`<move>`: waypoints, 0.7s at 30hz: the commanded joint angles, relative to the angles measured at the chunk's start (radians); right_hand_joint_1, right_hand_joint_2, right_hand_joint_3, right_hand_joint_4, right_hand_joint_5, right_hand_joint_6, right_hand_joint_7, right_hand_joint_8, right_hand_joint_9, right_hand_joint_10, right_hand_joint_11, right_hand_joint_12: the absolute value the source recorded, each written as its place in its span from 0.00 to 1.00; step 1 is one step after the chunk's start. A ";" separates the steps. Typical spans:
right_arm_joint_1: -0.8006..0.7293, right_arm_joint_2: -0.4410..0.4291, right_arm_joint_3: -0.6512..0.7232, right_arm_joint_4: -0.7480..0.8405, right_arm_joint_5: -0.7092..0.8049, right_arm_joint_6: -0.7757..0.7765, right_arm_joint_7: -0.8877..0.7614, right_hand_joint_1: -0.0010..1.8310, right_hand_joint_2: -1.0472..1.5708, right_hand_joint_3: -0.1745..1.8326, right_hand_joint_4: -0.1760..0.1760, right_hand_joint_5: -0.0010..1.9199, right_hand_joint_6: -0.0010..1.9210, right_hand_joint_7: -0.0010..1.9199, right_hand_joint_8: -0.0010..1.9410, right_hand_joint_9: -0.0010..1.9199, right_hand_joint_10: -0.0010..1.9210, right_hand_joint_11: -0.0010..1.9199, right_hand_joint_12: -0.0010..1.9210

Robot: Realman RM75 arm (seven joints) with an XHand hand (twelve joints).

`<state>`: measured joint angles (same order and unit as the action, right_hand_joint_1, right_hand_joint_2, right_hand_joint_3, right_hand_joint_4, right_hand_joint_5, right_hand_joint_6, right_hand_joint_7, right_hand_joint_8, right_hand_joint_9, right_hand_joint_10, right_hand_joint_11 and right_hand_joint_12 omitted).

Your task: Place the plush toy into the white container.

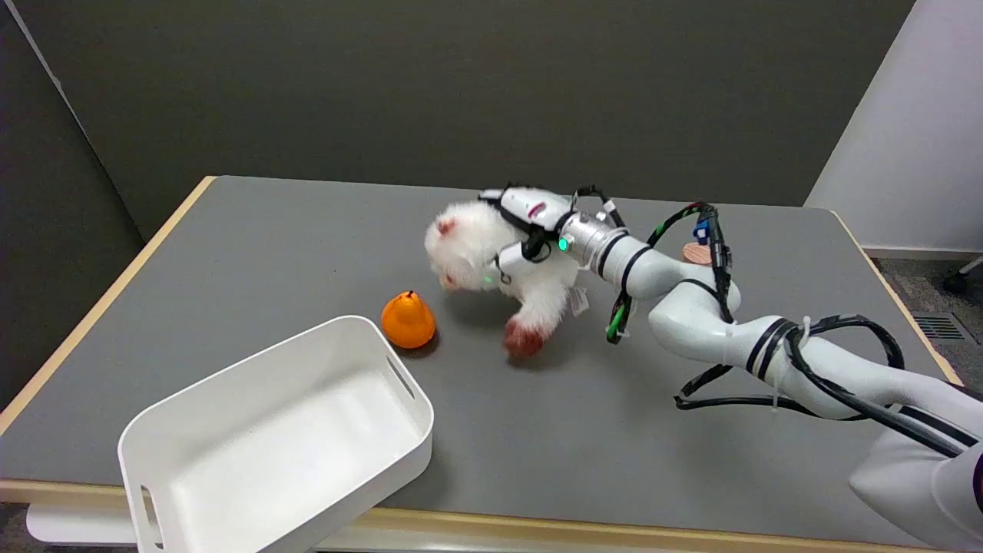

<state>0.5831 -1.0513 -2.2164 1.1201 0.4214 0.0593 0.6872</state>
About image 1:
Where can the black chair caster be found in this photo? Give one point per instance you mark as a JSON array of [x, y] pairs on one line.
[[957, 281]]

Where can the white plastic container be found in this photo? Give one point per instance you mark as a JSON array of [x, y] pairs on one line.
[[276, 445]]

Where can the orange toy pear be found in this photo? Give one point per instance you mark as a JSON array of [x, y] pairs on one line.
[[408, 321]]

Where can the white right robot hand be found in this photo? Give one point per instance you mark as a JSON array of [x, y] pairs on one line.
[[530, 206]]

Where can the white plush toy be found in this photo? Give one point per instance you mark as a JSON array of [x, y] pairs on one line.
[[480, 242]]

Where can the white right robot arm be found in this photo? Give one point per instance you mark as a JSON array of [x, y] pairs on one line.
[[691, 307]]

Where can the small wooden disc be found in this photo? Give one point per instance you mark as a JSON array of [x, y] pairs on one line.
[[697, 254]]

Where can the grey floor vent grille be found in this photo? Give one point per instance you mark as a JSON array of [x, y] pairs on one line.
[[938, 327]]

